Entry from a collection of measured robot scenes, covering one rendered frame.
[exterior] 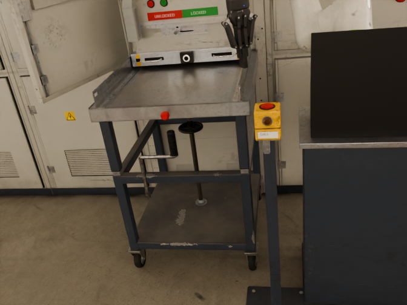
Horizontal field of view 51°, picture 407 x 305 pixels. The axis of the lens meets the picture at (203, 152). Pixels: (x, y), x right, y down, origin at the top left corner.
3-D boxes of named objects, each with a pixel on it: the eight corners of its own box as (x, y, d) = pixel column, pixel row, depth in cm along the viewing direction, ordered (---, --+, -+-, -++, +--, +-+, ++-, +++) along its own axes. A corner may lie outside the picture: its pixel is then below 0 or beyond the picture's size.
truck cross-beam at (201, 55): (246, 59, 194) (245, 45, 191) (132, 66, 204) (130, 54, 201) (247, 55, 198) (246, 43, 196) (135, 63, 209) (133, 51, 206)
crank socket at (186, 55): (193, 63, 196) (191, 52, 194) (180, 63, 197) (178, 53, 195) (194, 61, 198) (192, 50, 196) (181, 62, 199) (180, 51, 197)
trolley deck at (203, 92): (250, 115, 156) (249, 100, 153) (91, 122, 168) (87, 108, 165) (258, 61, 215) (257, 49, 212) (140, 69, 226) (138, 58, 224)
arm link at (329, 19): (340, 63, 156) (339, 19, 161) (381, 48, 144) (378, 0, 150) (318, 50, 148) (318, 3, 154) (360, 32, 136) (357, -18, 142)
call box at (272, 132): (281, 141, 134) (280, 111, 129) (255, 141, 135) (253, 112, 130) (281, 129, 141) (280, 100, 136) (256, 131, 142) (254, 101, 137)
